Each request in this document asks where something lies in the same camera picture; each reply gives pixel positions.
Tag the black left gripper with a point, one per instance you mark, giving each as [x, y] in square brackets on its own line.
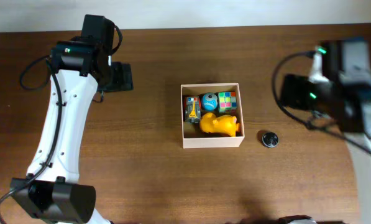
[126, 82]

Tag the yellow toy animal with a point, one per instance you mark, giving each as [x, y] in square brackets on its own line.
[225, 124]

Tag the black object at bottom edge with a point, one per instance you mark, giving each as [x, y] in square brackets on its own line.
[296, 219]

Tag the grey red toy truck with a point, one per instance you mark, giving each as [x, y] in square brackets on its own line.
[192, 109]

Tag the pink cardboard box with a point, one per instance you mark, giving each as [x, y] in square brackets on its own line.
[193, 137]

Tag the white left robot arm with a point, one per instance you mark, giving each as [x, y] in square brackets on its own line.
[78, 70]

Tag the black round spider toy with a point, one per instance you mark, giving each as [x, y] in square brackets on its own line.
[270, 139]

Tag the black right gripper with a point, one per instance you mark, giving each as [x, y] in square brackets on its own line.
[292, 84]

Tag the blue white toy ball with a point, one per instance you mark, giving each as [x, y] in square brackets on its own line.
[209, 101]

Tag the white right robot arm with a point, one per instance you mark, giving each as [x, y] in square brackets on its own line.
[335, 98]

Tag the colourful puzzle cube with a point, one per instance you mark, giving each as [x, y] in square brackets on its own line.
[227, 102]

